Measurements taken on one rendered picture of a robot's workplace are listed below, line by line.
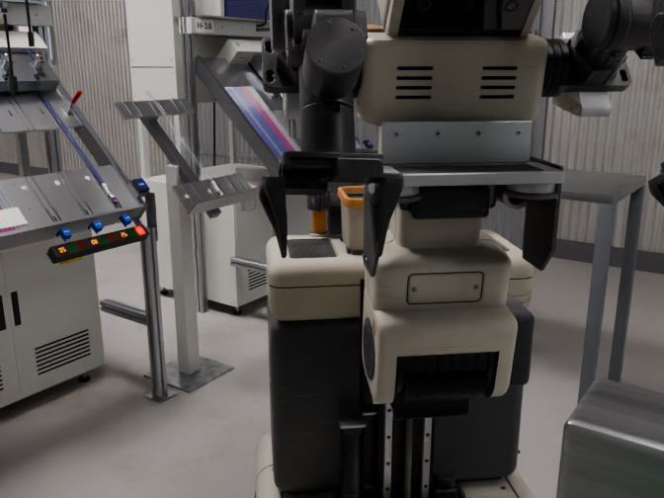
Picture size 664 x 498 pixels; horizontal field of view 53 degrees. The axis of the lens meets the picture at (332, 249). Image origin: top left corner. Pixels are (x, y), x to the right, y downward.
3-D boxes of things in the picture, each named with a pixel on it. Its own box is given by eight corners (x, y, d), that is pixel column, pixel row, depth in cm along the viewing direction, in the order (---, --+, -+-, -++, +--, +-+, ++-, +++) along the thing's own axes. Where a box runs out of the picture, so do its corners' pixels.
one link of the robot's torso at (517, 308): (368, 389, 132) (369, 271, 125) (504, 381, 135) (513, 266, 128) (395, 467, 106) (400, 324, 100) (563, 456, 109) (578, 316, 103)
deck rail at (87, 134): (140, 217, 225) (147, 207, 221) (135, 219, 223) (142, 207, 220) (36, 67, 240) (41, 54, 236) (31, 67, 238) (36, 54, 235)
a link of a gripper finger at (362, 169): (409, 250, 65) (403, 159, 67) (338, 250, 63) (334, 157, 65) (390, 263, 71) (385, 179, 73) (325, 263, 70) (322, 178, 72)
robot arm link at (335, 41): (361, 20, 74) (284, 21, 73) (378, -44, 63) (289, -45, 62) (369, 121, 72) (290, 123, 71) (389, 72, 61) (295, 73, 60)
